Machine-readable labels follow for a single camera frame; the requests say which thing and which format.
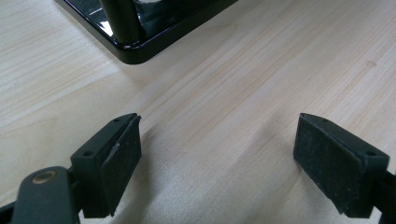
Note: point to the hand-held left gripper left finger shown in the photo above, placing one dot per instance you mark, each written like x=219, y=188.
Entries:
x=102, y=168

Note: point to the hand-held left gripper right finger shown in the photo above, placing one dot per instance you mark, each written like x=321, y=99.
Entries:
x=336, y=165

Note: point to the red and black shoe rack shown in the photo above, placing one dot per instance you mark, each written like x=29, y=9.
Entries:
x=137, y=56

